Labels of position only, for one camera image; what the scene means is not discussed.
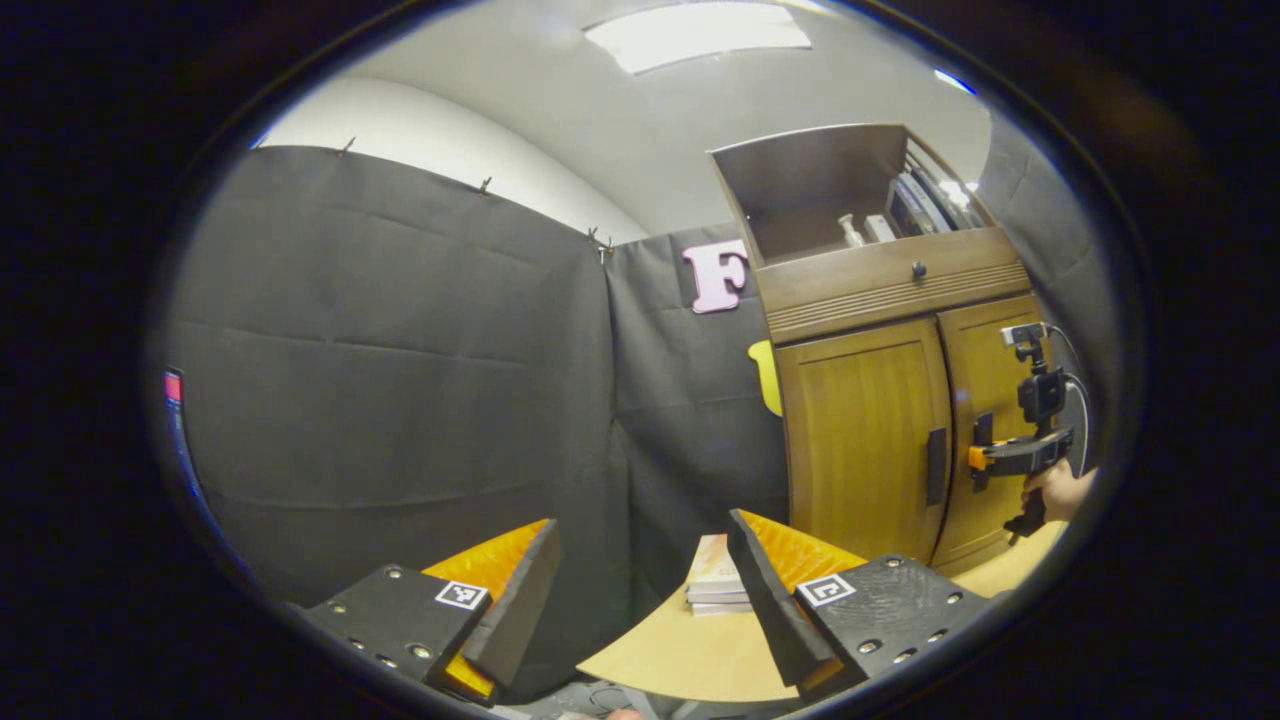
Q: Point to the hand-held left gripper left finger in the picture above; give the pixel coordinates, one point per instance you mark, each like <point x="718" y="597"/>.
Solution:
<point x="520" y="610"/>

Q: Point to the wooden shoe cabinet door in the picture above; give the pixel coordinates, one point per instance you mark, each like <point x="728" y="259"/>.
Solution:
<point x="860" y="440"/>
<point x="985" y="370"/>

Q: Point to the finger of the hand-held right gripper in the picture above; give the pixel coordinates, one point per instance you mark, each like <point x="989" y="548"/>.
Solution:
<point x="978" y="460"/>

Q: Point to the white pump bottle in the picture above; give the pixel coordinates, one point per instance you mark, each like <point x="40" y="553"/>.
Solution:
<point x="850" y="232"/>

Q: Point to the blue-grey book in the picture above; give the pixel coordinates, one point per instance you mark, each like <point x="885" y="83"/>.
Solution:
<point x="922" y="203"/>
<point x="945" y="195"/>
<point x="903" y="212"/>

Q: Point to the large rectangular ceiling light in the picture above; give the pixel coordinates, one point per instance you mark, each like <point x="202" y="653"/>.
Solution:
<point x="695" y="35"/>

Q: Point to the wooden drawer with black knob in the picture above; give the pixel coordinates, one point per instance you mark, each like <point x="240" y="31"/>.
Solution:
<point x="850" y="285"/>

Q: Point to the wooden double-door shoe cabinet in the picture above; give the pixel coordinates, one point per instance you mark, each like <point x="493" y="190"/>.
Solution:
<point x="820" y="170"/>

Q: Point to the stack of white books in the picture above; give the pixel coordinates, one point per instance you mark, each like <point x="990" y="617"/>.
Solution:
<point x="715" y="580"/>

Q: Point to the small ceiling light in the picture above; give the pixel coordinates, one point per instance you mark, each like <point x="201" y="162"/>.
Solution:
<point x="953" y="80"/>

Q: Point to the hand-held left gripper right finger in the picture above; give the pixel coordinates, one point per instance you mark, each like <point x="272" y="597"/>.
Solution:
<point x="770" y="600"/>

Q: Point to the black backdrop cloth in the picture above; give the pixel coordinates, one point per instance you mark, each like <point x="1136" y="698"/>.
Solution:
<point x="400" y="380"/>

